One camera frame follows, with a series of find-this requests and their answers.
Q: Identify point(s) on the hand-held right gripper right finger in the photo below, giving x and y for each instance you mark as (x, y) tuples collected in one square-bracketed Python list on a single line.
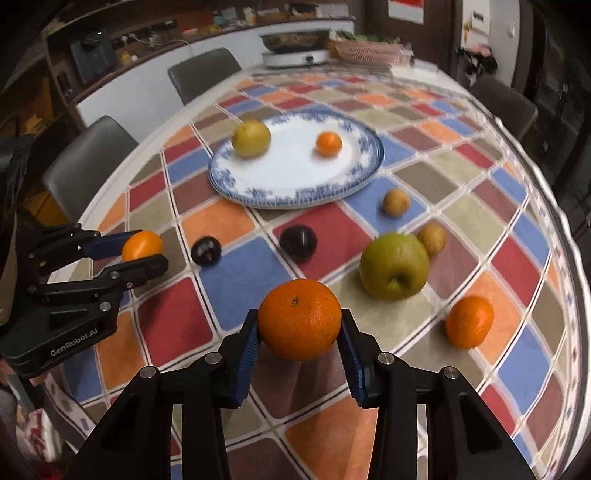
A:
[(352, 364)]

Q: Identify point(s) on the red white wall poster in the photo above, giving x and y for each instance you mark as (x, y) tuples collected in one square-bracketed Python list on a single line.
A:
[(406, 8)]

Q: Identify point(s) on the green apple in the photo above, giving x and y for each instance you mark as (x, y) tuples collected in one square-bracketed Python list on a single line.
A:
[(394, 266)]

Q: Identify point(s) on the grey dining chair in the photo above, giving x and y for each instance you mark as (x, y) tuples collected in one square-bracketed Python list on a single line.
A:
[(505, 108), (203, 76), (87, 161)]

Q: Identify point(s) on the colourful checkered tablecloth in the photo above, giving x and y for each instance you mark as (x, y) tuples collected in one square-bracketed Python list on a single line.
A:
[(323, 258)]

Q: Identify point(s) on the black kitchen appliance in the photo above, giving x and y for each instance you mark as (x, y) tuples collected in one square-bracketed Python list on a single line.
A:
[(92, 55)]

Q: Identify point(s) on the pink woven basket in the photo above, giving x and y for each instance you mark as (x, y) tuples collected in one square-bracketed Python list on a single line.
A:
[(369, 50)]

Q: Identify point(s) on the small tangerine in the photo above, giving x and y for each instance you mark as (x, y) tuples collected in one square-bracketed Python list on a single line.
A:
[(328, 143)]

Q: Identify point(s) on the large orange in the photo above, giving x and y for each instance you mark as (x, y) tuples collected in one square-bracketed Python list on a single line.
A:
[(299, 319)]

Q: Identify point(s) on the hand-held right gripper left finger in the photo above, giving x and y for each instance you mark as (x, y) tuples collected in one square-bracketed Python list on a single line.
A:
[(246, 355)]

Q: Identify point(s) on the small smooth orange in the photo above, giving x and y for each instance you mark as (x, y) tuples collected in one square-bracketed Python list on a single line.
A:
[(143, 245)]

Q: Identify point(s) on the small tan longan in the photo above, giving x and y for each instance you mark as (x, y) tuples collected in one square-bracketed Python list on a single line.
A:
[(432, 237), (396, 202)]

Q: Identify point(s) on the blue white patterned plate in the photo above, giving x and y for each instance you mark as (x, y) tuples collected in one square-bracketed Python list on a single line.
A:
[(295, 159)]

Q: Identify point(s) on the medium tangerine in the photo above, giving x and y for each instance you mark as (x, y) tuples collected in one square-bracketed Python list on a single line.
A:
[(469, 322)]

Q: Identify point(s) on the yellow pear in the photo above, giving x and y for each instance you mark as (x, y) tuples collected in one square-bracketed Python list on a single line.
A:
[(251, 138)]

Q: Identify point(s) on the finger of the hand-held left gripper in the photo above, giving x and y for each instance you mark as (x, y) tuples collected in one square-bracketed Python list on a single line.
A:
[(108, 244), (134, 270)]

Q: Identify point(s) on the dark purple plum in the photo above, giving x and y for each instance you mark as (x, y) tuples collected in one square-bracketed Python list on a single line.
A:
[(206, 250), (298, 243)]

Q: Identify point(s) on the white electric cooker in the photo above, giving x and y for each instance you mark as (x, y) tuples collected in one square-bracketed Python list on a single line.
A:
[(295, 58)]

